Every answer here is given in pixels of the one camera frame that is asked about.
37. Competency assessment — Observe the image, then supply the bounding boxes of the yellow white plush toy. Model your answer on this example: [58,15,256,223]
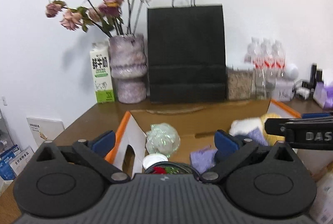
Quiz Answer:
[229,113,285,146]

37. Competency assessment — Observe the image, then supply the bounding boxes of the purple knitted cloth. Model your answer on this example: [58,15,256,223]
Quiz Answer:
[190,127,269,175]

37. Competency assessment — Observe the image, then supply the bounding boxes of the braided grey cable coil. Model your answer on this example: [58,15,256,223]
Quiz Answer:
[144,163,195,175]

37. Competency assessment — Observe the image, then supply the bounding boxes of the white bottle cap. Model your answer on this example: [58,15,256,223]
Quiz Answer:
[142,153,168,170]

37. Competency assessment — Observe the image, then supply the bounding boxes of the iridescent ball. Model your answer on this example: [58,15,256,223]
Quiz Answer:
[146,123,181,157]

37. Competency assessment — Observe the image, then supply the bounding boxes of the red green bow clip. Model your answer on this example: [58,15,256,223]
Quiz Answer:
[152,167,180,174]

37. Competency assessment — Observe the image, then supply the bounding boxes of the navy blue pouch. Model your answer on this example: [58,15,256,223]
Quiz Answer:
[214,136,253,164]

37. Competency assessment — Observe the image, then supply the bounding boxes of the purple tissue pack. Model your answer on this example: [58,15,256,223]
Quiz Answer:
[313,78,332,110]

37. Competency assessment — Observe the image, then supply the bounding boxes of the white tin box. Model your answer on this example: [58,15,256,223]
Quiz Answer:
[271,79,295,102]

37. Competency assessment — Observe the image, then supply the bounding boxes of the red cardboard box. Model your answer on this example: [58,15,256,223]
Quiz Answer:
[105,99,323,176]

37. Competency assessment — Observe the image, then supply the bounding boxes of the white round speaker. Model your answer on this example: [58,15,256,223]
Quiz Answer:
[285,63,299,80]

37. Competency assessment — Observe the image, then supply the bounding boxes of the glass cup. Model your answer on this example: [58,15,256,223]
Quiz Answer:
[255,68,276,99]

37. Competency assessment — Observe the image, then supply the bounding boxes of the white box on floor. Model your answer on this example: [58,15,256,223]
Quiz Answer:
[26,117,65,147]

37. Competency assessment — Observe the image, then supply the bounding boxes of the clear seed container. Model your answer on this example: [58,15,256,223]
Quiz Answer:
[227,66,253,101]

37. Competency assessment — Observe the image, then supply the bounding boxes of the water bottle right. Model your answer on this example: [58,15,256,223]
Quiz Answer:
[273,40,286,78]

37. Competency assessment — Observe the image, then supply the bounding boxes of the water bottle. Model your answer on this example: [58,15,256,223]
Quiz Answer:
[261,38,275,78]
[273,40,286,78]
[244,37,263,72]

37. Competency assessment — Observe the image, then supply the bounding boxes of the water bottle middle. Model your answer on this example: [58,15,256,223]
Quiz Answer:
[261,38,275,78]

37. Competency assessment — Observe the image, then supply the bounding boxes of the water bottle left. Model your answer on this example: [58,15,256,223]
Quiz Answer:
[244,37,263,72]

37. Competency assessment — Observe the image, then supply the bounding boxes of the purple ceramic vase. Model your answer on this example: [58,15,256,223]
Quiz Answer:
[109,34,148,104]

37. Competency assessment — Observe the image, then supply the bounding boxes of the milk carton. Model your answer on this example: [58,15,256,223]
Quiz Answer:
[90,41,115,103]

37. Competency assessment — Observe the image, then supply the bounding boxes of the black paper bag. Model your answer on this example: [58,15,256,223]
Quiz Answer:
[147,0,227,103]

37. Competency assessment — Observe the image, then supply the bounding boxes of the dried pink roses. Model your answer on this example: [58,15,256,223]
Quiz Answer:
[45,0,151,38]

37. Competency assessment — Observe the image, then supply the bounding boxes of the white charger with cables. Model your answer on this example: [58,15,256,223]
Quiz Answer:
[293,80,314,100]

